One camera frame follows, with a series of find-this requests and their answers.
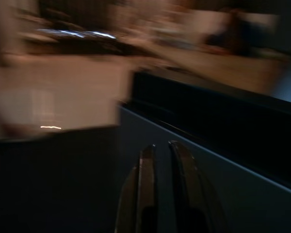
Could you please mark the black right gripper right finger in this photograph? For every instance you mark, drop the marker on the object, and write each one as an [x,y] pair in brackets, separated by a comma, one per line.
[191,194]

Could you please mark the grey fridge door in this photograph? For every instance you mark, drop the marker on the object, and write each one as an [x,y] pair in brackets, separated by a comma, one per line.
[232,194]

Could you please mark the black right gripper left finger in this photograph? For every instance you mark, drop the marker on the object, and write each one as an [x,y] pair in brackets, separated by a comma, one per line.
[140,194]

